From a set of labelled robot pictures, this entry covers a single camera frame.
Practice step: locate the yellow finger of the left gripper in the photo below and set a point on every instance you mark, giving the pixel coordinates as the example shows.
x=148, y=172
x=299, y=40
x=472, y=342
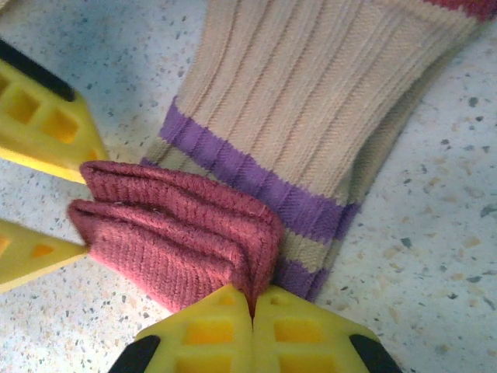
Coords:
x=27, y=254
x=42, y=132

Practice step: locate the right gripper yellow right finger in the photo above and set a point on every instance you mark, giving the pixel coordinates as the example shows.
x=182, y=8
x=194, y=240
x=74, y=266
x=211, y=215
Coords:
x=299, y=334

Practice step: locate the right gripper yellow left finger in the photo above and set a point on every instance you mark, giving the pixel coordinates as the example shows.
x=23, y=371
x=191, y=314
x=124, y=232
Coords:
x=209, y=334

